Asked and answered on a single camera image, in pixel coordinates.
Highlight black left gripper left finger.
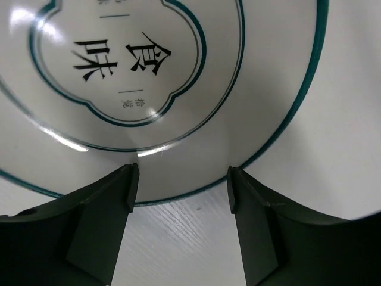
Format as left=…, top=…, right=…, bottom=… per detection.
left=1, top=164, right=139, bottom=285

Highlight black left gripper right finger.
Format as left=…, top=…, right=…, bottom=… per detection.
left=227, top=167, right=380, bottom=285

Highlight white plate teal rim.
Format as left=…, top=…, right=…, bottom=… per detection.
left=1, top=1, right=329, bottom=206

